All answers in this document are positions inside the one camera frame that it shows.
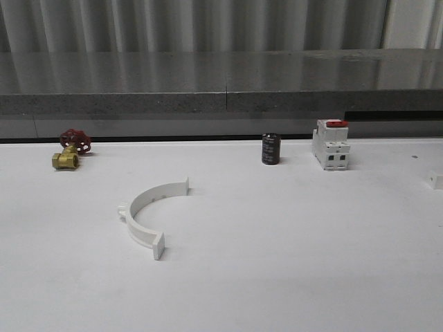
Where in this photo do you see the white half pipe clamp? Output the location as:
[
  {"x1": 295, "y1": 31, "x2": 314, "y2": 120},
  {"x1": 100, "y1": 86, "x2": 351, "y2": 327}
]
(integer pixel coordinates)
[
  {"x1": 116, "y1": 176, "x2": 190, "y2": 261},
  {"x1": 426, "y1": 170, "x2": 443, "y2": 190}
]

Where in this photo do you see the black cylindrical capacitor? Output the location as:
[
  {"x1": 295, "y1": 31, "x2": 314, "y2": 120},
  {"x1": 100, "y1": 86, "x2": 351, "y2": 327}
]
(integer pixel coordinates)
[{"x1": 262, "y1": 133, "x2": 281, "y2": 165}]

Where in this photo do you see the grey stone counter ledge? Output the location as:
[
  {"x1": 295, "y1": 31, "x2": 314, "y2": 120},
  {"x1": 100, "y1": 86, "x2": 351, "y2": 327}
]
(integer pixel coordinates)
[{"x1": 1, "y1": 49, "x2": 442, "y2": 140}]

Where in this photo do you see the brass valve red handwheel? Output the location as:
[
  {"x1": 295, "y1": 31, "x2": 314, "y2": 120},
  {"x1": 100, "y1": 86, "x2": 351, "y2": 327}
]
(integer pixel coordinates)
[{"x1": 52, "y1": 129, "x2": 91, "y2": 169}]

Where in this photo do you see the white circuit breaker red switch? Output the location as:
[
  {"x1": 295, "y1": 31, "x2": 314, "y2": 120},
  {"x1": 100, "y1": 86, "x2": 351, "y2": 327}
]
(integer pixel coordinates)
[{"x1": 312, "y1": 119, "x2": 350, "y2": 171}]

